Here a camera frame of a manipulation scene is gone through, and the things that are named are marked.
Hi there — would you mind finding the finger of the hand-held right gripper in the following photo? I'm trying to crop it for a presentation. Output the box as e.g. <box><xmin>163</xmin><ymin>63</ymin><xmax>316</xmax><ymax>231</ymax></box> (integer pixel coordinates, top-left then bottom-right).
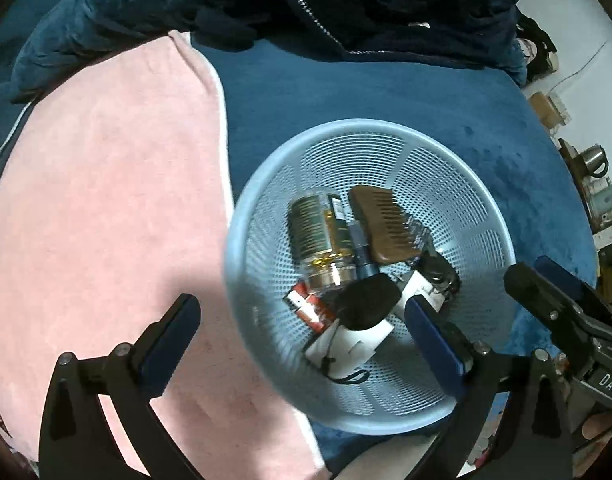
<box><xmin>503</xmin><ymin>262</ymin><xmax>612</xmax><ymax>346</ymax></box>
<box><xmin>535</xmin><ymin>255</ymin><xmax>612</xmax><ymax>328</ymax></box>

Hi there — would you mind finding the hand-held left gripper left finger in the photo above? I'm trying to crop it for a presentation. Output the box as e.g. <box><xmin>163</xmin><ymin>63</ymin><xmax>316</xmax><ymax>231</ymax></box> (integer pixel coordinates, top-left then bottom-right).
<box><xmin>38</xmin><ymin>292</ymin><xmax>202</xmax><ymax>480</ymax></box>

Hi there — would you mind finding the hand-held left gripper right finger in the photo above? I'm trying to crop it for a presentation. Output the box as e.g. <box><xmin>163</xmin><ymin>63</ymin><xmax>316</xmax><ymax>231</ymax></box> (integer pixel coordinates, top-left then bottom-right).
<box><xmin>405</xmin><ymin>295</ymin><xmax>574</xmax><ymax>480</ymax></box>

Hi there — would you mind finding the white cube charger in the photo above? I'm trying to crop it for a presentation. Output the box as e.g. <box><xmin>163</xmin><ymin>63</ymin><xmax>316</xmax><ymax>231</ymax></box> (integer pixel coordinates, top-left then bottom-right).
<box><xmin>391</xmin><ymin>270</ymin><xmax>447</xmax><ymax>318</ymax></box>

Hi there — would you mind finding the long white plug adapter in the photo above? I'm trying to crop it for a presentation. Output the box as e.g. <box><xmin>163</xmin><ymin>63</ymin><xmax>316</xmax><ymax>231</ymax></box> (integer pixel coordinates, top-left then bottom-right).
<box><xmin>305</xmin><ymin>317</ymin><xmax>394</xmax><ymax>378</ymax></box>

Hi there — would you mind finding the black key fob bunch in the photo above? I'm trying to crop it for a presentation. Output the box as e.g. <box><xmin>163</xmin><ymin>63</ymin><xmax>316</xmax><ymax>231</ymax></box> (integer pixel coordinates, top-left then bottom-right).
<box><xmin>331</xmin><ymin>252</ymin><xmax>462</xmax><ymax>333</ymax></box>

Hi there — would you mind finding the brown wooden comb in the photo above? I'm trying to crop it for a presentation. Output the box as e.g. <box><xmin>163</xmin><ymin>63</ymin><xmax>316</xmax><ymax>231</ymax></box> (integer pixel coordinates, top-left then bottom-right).
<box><xmin>347</xmin><ymin>185</ymin><xmax>427</xmax><ymax>266</ymax></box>

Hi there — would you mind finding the small red box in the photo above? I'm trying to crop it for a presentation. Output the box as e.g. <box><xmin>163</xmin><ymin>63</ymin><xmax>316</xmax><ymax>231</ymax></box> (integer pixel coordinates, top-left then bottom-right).
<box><xmin>284</xmin><ymin>282</ymin><xmax>337</xmax><ymax>332</ymax></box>

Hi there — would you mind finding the clear amber perfume bottle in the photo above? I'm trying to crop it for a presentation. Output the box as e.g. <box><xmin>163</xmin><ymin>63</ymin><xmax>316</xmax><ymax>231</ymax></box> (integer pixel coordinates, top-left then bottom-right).
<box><xmin>287</xmin><ymin>191</ymin><xmax>357</xmax><ymax>292</ymax></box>

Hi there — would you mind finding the light blue plastic basket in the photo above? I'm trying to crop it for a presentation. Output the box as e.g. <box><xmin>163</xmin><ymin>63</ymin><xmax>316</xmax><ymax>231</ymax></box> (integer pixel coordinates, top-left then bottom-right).
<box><xmin>222</xmin><ymin>119</ymin><xmax>517</xmax><ymax>436</ymax></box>

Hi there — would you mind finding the person's right hand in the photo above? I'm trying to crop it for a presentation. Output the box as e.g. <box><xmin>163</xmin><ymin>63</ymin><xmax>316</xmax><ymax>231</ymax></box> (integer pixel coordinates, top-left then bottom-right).
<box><xmin>581</xmin><ymin>409</ymin><xmax>612</xmax><ymax>441</ymax></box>

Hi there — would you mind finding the steel mug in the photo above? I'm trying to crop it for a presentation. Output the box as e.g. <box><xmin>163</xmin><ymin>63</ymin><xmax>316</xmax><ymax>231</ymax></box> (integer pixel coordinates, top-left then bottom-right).
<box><xmin>576</xmin><ymin>144</ymin><xmax>609</xmax><ymax>177</ymax></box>

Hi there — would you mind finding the pale grey cloth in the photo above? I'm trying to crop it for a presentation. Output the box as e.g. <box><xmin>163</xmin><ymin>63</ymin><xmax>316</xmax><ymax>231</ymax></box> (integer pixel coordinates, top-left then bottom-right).
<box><xmin>331</xmin><ymin>432</ymin><xmax>457</xmax><ymax>480</ymax></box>

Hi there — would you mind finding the brown wooden box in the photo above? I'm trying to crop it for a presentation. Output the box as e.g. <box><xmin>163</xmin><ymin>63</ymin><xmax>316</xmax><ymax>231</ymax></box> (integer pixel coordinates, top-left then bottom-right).
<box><xmin>528</xmin><ymin>91</ymin><xmax>567</xmax><ymax>128</ymax></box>

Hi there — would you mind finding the pink fleece blanket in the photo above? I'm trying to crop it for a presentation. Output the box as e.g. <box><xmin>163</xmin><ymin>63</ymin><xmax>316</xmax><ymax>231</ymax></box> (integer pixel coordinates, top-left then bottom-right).
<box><xmin>0</xmin><ymin>30</ymin><xmax>332</xmax><ymax>478</ymax></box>

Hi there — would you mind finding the black cloth bundle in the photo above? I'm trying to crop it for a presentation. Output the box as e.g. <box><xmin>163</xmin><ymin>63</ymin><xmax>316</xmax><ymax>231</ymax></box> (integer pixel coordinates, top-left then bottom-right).
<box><xmin>516</xmin><ymin>12</ymin><xmax>557</xmax><ymax>78</ymax></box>

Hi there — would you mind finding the blue fleece bedsheet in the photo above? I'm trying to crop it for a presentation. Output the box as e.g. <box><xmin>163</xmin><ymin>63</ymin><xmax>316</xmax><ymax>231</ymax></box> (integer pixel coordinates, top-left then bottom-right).
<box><xmin>0</xmin><ymin>0</ymin><xmax>599</xmax><ymax>466</ymax></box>

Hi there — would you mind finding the navy zipper jacket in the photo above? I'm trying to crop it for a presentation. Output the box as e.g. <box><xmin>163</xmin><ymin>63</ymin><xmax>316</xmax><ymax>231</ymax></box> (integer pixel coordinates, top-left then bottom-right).
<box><xmin>196</xmin><ymin>0</ymin><xmax>529</xmax><ymax>81</ymax></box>

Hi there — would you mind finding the thin wall cable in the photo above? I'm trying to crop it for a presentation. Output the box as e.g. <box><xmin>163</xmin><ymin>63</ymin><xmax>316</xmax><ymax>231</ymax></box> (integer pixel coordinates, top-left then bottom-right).
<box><xmin>546</xmin><ymin>40</ymin><xmax>609</xmax><ymax>96</ymax></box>

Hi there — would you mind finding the white cord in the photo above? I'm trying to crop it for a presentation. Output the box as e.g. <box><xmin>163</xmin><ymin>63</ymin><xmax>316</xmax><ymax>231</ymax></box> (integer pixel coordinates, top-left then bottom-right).
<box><xmin>0</xmin><ymin>102</ymin><xmax>37</xmax><ymax>191</ymax></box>

